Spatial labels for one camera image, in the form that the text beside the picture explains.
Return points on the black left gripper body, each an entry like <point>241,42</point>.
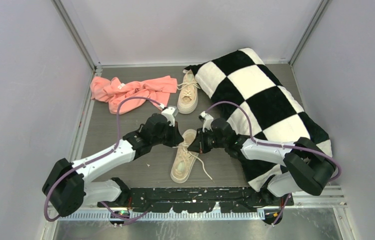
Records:
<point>159,139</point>

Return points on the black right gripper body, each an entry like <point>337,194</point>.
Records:
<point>212,141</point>

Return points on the beige sneaker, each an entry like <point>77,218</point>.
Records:
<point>185,159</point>
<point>188,95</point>

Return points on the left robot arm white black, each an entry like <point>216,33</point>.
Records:
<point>71,185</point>

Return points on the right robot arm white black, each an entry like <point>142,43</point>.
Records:
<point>268,166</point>

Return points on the black white checkered pillow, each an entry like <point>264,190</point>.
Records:
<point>254,102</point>

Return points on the pink cloth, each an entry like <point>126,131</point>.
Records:
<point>113,92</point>

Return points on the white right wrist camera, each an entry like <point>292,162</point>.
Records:
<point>206,120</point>

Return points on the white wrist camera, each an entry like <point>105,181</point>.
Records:
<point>206,120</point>
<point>170,112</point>

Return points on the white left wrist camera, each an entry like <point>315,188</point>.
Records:
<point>170,112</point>

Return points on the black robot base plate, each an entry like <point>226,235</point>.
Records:
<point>195,199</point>

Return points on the aluminium front rail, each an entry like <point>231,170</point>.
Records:
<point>331,197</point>

